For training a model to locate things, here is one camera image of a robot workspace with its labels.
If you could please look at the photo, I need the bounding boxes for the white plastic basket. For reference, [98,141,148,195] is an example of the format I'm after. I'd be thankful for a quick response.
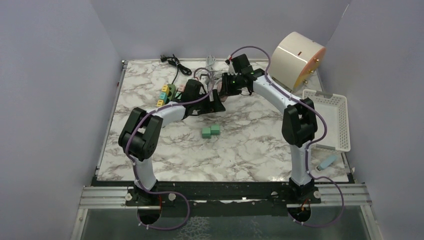
[297,89,351,153]

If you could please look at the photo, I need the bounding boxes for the blue plug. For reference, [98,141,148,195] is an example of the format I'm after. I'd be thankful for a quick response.
[159,92,168,102]

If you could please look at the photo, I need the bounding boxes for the grey coiled cable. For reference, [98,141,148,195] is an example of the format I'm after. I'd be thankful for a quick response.
[198,54,221,87]

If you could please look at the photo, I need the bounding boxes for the green power strip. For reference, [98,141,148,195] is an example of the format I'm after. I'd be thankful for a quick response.
[165,84,177,104]

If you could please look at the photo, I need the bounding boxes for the beige cylindrical container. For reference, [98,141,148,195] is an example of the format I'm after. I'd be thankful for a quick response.
[268,31,327,91]

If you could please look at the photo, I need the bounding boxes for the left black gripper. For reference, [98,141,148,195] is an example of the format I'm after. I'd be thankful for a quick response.
[192,89,225,115]

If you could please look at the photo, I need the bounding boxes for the light blue small device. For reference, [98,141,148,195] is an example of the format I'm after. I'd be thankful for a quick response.
[316,155,338,171]

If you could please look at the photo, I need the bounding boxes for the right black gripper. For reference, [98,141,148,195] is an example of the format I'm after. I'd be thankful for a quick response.
[218,72,241,98]

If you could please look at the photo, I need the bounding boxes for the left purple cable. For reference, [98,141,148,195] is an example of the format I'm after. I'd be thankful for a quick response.
[125,67,220,231]

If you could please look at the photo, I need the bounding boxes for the yellow plug upper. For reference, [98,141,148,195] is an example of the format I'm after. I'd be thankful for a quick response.
[161,85,170,95]

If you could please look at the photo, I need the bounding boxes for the yellow plug lower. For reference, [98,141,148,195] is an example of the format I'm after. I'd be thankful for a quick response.
[156,99,166,107]

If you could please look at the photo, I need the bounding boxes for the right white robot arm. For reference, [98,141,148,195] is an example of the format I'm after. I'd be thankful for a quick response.
[219,54,318,204]

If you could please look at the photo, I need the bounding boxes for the pink plug on black strip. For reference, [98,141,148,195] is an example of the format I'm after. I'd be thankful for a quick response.
[178,84,185,93]

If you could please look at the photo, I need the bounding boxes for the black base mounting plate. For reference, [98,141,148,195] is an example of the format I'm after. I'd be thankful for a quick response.
[91,180,322,218]

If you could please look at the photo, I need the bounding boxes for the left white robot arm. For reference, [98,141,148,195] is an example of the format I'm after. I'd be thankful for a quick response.
[118,79,225,206]

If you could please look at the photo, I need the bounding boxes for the yellow plug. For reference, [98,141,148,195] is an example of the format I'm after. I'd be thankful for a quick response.
[161,85,170,95]
[156,99,166,107]

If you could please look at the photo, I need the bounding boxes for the black power cable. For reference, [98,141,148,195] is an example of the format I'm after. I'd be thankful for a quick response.
[160,54,193,84]

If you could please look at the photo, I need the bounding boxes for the purple cable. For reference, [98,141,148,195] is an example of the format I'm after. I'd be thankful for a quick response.
[225,45,345,229]
[125,67,220,231]

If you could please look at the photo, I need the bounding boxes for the green plug on black strip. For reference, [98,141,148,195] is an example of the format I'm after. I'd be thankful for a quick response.
[175,92,182,100]

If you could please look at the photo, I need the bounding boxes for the green plug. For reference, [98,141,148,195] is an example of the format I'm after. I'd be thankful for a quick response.
[210,124,221,135]
[201,127,212,139]
[175,92,182,100]

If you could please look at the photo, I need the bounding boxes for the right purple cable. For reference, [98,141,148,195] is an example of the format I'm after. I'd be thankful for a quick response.
[225,45,345,229]

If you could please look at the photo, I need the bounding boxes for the aluminium rail frame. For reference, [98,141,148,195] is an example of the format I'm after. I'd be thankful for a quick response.
[71,181,382,240]

